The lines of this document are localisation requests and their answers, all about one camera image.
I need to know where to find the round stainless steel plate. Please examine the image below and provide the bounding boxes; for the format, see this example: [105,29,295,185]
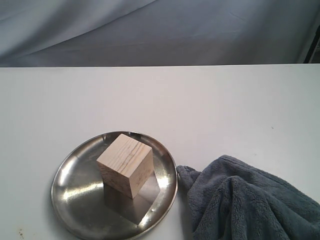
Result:
[51,131,178,240]

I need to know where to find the black stand at right edge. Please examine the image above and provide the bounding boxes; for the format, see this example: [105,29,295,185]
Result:
[303,26,320,64]

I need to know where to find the light wooden cube block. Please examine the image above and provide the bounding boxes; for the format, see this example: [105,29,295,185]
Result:
[96,134,154,199]

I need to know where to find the grey-blue fleece cloth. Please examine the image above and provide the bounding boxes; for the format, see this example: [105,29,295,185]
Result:
[176,155,320,240]

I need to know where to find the grey fabric backdrop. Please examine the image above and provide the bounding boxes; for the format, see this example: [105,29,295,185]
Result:
[0,0,320,67]

